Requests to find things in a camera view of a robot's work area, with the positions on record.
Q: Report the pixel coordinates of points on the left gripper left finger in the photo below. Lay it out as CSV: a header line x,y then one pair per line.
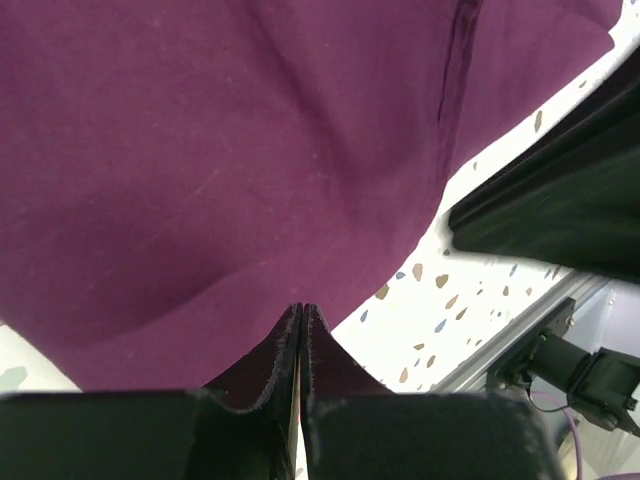
x,y
241,425

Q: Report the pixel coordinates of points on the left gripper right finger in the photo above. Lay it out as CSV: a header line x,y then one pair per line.
x,y
355,428

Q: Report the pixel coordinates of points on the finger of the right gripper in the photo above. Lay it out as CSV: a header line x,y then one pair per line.
x,y
580,210
603,127

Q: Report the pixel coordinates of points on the purple cloth mat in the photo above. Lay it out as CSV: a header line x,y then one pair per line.
x,y
174,174

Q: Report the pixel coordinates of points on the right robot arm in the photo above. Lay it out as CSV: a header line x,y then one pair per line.
x,y
600,385

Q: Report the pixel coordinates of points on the aluminium rail frame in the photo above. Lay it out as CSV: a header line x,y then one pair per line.
x,y
575,308

